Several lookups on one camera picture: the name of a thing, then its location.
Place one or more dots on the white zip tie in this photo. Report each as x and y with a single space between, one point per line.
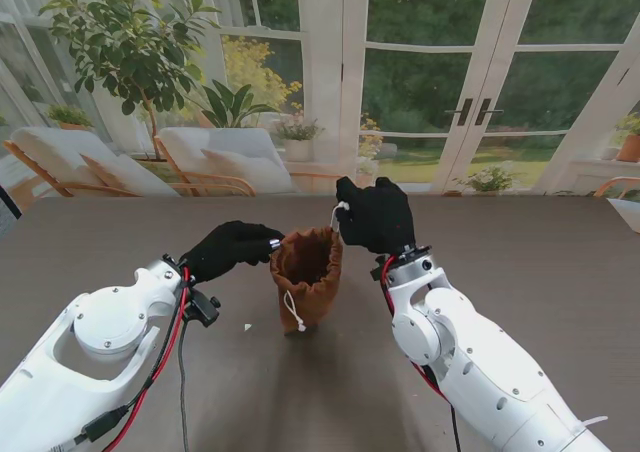
595 422

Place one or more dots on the white sheet corner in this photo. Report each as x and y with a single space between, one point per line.
627 214

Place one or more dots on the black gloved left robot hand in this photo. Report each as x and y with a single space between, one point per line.
225 249

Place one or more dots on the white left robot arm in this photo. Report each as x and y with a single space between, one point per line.
75 357

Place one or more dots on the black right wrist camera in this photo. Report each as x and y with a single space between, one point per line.
377 272

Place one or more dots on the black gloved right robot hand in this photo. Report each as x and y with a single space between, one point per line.
380 217

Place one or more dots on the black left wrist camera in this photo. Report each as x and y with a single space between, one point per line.
205 309

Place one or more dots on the printed garden window backdrop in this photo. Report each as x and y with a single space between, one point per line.
425 72

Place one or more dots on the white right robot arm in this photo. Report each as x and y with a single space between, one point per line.
490 367

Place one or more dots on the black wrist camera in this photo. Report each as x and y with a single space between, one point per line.
205 309
377 272

